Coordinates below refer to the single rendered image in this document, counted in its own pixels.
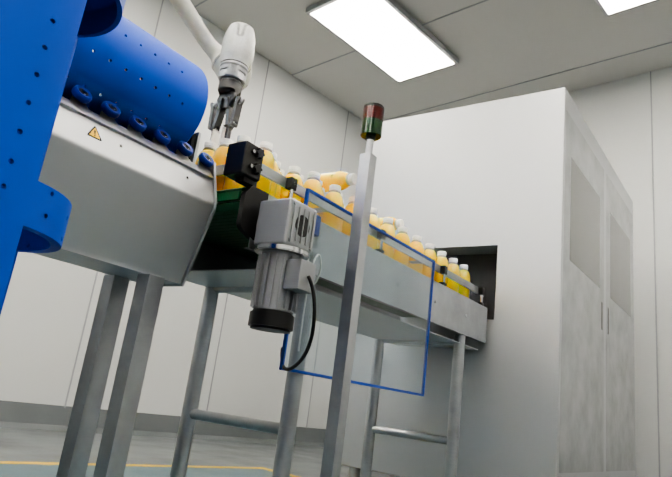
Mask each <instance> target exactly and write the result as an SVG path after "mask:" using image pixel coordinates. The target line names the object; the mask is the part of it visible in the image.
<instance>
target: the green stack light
mask: <svg viewBox="0 0 672 477"><path fill-rule="evenodd" d="M382 128H383V122H382V120H380V119H378V118H375V117H367V118H364V119H363V120H362V125H361V133H360V136H361V137H362V138H363V139H366V136H367V135H374V136H375V137H376V139H375V141H377V140H380V139H381V137H382Z"/></svg>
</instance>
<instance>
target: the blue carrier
mask: <svg viewBox="0 0 672 477"><path fill-rule="evenodd" d="M92 50H94V52H92ZM109 59H110V62H109ZM125 69H126V71H125ZM140 78H141V80H140ZM76 85H79V86H82V87H84V88H86V89H87V90H88V91H89V92H90V93H91V95H92V100H91V102H90V103H88V104H86V105H87V107H88V108H89V110H91V111H93V112H95V113H97V114H99V115H100V112H101V111H102V109H101V104H102V103H103V102H104V101H110V102H112V103H114V104H115V105H116V106H117V107H118V108H119V109H120V112H121V114H120V116H119V117H118V118H116V119H115V120H116V122H117V123H118V125H120V126H122V127H124V128H126V129H127V126H128V125H129V122H128V119H129V118H130V117H131V116H132V115H136V116H138V117H140V118H141V119H142V120H143V121H144V122H145V123H146V126H147V128H146V130H145V131H144V132H141V133H142V135H143V136H144V138H146V139H148V140H150V141H152V140H153V138H154V134H153V133H154V131H155V130H156V129H158V128H160V129H163V130H164V131H166V132H167V133H168V134H169V136H170V138H171V141H170V143H169V144H167V145H166V147H167V148H168V150H169V151H171V152H173V153H175V152H176V150H177V149H178V148H177V143H178V142H179V141H185V142H188V141H189V139H190V138H191V137H192V135H193V134H194V133H195V131H196V129H197V128H198V126H199V124H200V122H201V120H202V118H203V115H204V113H205V110H206V106H207V101H208V81H207V78H206V76H205V74H204V72H203V71H202V69H201V68H199V67H198V66H197V65H195V64H194V63H192V62H191V61H189V60H188V59H186V58H185V57H183V56H182V55H180V54H179V53H177V52H176V51H174V50H173V49H171V48H170V47H168V46H167V45H165V44H164V43H162V42H161V41H160V40H158V39H157V38H155V37H154V36H152V35H151V34H149V33H148V32H146V31H145V30H143V29H142V28H140V27H139V26H137V25H136V24H134V23H133V22H131V21H130V20H128V19H127V18H125V17H124V16H122V18H121V21H120V23H119V24H118V26H117V27H116V28H115V29H113V30H112V31H110V32H109V33H106V34H104V35H100V36H96V37H87V38H78V42H77V45H76V49H75V52H74V56H73V59H72V63H71V67H70V70H69V74H68V77H67V81H66V84H65V88H64V91H63V95H62V96H63V97H65V98H67V99H69V100H70V98H71V96H72V93H71V90H72V88H73V87H74V86H76ZM154 87H155V88H154ZM168 95H169V96H168ZM115 102H117V103H115ZM131 110H132V111H131ZM145 118H146V119H145ZM159 125H160V126H159Z"/></svg>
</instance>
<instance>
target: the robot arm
mask: <svg viewBox="0 0 672 477"><path fill-rule="evenodd" d="M169 1H170V2H171V4H172V5H173V7H174V8H175V10H176V11H177V12H178V14H179V15H180V17H181V18H182V20H183V21H184V23H185V24H186V26H187V27H188V29H189V30H190V32H191V33H192V35H193V36H194V38H195V39H196V41H197V42H198V44H199V45H200V46H201V48H202V49H203V50H204V52H205V53H206V54H207V56H208V57H209V58H210V60H211V62H212V66H211V68H212V70H213V71H214V72H215V74H216V76H217V77H218V80H219V85H218V93H219V97H218V98H217V101H216V102H215V103H213V102H211V103H210V107H211V110H210V116H209V122H208V129H209V130H210V131H212V133H211V137H210V142H214V143H216V144H217V145H218V144H219V139H220V135H221V139H222V138H228V139H230V137H231V131H232V130H233V128H234V127H235V128H237V126H238V122H239V118H240V114H241V110H242V106H243V104H244V102H245V99H244V98H242V97H241V92H242V90H244V89H245V88H246V87H247V86H248V85H249V83H250V80H251V76H252V62H253V58H254V53H255V34H254V30H253V28H252V27H251V26H249V25H248V24H246V23H242V22H235V23H232V24H231V25H230V26H229V28H228V29H227V31H226V33H225V36H224V39H223V43H222V46H221V45H220V44H219V43H218V42H217V41H216V40H215V39H214V38H213V36H212V35H211V34H210V32H209V31H208V29H207V27H206V26H205V24H204V22H203V21H202V19H201V17H200V16H199V14H198V12H197V11H196V9H195V7H194V6H193V4H192V2H191V1H190V0H169ZM225 114H226V117H225V125H223V126H224V127H223V128H222V134H221V133H220V132H219V131H220V128H221V125H222V122H223V119H224V116H225ZM234 122H235V123H234ZM225 127H226V128H225ZM221 139H220V141H221ZM219 145H220V144H219Z"/></svg>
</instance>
